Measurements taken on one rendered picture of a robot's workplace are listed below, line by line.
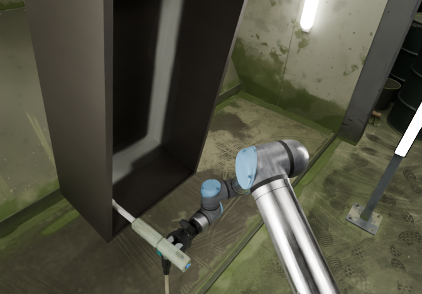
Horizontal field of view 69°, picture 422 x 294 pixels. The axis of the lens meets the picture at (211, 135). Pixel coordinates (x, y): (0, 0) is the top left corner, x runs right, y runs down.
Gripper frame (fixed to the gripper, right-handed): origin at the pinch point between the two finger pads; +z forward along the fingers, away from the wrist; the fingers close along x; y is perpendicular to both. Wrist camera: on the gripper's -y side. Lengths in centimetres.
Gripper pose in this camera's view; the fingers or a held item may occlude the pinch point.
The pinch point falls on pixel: (164, 252)
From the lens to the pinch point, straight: 137.6
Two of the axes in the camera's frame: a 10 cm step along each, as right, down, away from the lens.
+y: -1.2, 7.9, 6.0
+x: -7.9, -4.5, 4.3
